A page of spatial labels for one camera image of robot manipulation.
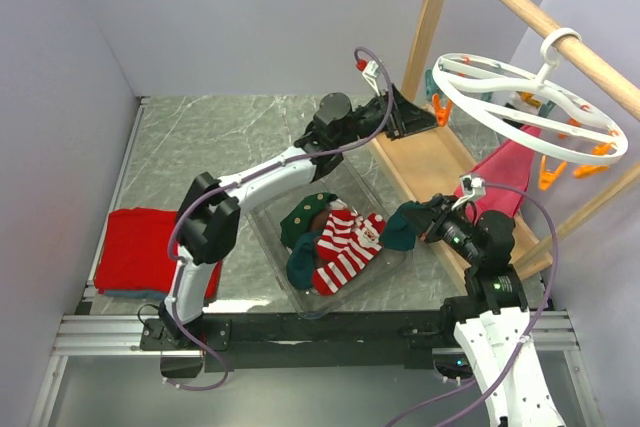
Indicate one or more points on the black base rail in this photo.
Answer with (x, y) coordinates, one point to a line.
(411, 339)

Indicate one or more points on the green dotted duck sock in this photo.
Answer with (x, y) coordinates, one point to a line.
(296, 223)

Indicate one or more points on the white round clip hanger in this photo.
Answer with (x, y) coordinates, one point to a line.
(528, 108)

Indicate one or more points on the red white striped sock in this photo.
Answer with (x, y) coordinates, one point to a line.
(338, 231)

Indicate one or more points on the wooden drying rack frame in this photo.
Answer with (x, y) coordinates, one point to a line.
(431, 162)

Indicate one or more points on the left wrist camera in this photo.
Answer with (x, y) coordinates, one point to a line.
(372, 73)

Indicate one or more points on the brown sock grey cuff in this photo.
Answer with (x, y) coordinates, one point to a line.
(319, 221)

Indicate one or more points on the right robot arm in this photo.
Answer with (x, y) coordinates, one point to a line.
(492, 323)

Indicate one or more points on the teal santa sock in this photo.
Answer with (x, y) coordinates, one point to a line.
(398, 234)
(301, 263)

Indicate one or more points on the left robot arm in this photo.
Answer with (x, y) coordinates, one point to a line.
(207, 222)

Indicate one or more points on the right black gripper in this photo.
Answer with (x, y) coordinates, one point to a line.
(429, 234)

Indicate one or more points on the red folded cloth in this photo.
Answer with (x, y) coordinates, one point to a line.
(134, 263)

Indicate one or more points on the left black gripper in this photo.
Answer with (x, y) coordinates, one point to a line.
(406, 119)

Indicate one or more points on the clear plastic bin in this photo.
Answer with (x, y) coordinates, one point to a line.
(257, 278)

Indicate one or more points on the pink towel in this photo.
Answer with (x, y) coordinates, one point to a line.
(510, 164)

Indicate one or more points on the aluminium frame rail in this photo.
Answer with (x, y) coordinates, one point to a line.
(166, 150)

